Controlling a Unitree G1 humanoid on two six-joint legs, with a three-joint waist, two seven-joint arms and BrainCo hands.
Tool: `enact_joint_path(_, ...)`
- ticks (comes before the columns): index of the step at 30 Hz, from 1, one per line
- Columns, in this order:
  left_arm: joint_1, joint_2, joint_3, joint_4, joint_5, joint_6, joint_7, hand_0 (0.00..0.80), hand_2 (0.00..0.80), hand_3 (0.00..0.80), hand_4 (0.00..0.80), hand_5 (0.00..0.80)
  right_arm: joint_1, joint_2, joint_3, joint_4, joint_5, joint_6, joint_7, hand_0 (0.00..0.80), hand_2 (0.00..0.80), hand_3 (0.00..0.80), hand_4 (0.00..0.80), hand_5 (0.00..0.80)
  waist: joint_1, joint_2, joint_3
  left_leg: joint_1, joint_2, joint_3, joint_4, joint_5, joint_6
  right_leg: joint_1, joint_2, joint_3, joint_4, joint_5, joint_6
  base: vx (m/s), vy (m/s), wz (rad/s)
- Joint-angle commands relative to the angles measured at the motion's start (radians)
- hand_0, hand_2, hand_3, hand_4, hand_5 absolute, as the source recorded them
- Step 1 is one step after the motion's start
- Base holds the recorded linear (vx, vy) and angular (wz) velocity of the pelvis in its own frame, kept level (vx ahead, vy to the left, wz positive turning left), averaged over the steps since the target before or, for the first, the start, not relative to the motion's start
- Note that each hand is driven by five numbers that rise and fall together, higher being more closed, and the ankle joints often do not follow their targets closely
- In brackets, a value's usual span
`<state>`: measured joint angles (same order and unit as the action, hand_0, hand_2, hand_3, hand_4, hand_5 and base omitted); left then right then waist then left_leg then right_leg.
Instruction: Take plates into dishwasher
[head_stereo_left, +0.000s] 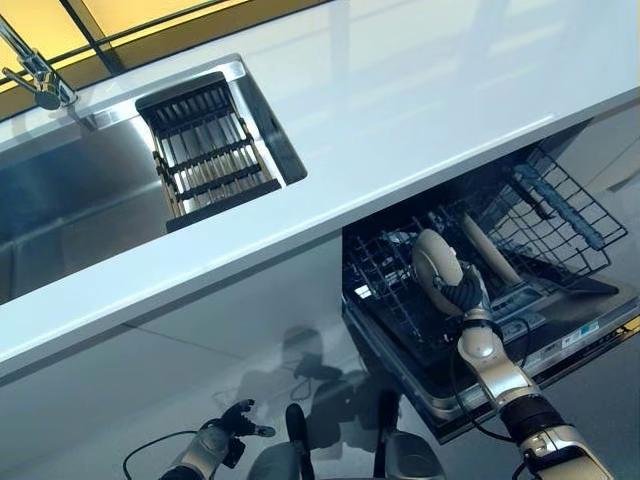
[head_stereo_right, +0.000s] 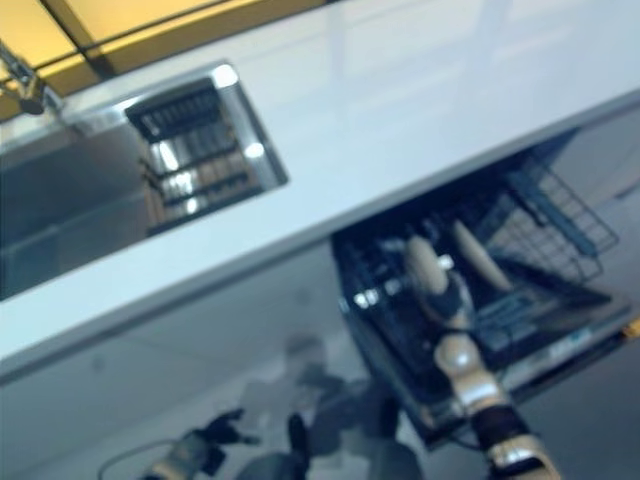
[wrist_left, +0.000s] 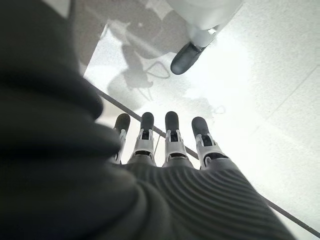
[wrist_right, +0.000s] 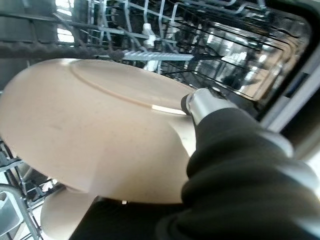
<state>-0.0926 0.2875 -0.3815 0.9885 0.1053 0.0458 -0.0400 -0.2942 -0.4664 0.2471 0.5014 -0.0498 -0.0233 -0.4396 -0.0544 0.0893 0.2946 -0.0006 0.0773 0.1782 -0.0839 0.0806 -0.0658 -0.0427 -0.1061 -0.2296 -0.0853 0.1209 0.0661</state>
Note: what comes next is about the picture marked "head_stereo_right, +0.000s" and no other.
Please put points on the built-in dishwasher with open door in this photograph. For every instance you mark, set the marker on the built-in dishwasher with open door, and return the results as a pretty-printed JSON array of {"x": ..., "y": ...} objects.
[{"x": 440, "y": 400}]

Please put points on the black and chrome sink rack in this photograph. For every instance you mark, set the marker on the black and chrome sink rack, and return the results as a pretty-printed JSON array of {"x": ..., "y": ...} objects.
[{"x": 195, "y": 155}]

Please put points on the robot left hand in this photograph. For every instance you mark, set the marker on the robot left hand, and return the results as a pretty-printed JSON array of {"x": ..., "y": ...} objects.
[{"x": 227, "y": 425}]

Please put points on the small yellow tag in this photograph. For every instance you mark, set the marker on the small yellow tag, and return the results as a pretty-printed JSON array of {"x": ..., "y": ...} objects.
[{"x": 632, "y": 329}]

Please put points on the chrome gooseneck kitchen faucet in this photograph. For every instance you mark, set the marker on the chrome gooseneck kitchen faucet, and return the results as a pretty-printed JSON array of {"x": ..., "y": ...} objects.
[{"x": 27, "y": 85}]

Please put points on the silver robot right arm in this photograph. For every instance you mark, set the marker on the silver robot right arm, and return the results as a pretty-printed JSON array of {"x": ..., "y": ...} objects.
[{"x": 480, "y": 390}]

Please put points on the stainless steel kitchen sink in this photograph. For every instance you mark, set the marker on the stainless steel kitchen sink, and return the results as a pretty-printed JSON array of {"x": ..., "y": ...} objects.
[{"x": 60, "y": 210}]

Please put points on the yellow window with dark frame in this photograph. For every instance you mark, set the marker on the yellow window with dark frame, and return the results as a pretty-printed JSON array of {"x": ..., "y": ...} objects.
[{"x": 125, "y": 30}]

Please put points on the wide white cabinet door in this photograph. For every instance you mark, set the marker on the wide white cabinet door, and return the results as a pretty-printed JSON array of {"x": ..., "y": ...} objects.
[{"x": 100, "y": 400}]

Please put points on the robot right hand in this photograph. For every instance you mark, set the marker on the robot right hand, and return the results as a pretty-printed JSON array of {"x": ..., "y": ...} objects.
[{"x": 447, "y": 305}]

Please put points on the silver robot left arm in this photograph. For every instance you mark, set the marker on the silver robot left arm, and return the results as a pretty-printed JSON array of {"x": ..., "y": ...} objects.
[{"x": 185, "y": 457}]

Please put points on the cream round plate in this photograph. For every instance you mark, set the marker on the cream round plate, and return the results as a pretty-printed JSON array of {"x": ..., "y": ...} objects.
[
  {"x": 425, "y": 265},
  {"x": 482, "y": 257}
]

